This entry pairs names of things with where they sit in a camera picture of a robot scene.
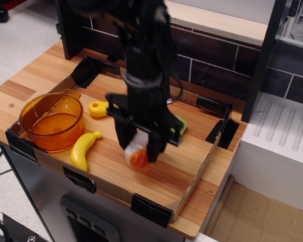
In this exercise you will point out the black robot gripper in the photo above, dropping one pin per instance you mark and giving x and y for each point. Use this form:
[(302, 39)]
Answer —
[(161, 129)]

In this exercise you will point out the salmon sushi toy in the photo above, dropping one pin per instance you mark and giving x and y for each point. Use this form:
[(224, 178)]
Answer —
[(136, 151)]

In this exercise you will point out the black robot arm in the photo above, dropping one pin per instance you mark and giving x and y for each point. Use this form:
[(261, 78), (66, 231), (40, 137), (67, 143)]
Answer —
[(144, 31)]

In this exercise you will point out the orange transparent plastic pot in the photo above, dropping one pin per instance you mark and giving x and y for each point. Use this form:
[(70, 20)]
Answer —
[(53, 122)]

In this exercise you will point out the green toy pear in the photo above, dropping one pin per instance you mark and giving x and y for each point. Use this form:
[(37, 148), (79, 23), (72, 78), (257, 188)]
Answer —
[(183, 125)]

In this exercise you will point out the yellow toy banana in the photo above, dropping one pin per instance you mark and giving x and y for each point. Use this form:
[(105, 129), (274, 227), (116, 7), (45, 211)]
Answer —
[(80, 148)]

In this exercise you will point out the grey toy oven front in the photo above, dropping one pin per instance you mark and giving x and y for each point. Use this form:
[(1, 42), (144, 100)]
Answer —
[(87, 226)]

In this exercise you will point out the white toy sink drainboard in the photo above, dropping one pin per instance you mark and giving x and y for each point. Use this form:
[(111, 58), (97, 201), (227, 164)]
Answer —
[(269, 159)]

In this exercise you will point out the black caster wheel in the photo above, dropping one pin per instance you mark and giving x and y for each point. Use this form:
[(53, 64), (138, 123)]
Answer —
[(4, 15)]

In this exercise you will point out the yellow handled toy knife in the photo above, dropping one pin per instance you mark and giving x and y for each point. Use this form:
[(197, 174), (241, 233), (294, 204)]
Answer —
[(103, 108)]

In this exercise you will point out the dark grey shelf post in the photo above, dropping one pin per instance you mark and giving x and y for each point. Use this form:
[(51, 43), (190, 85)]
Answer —
[(269, 39)]

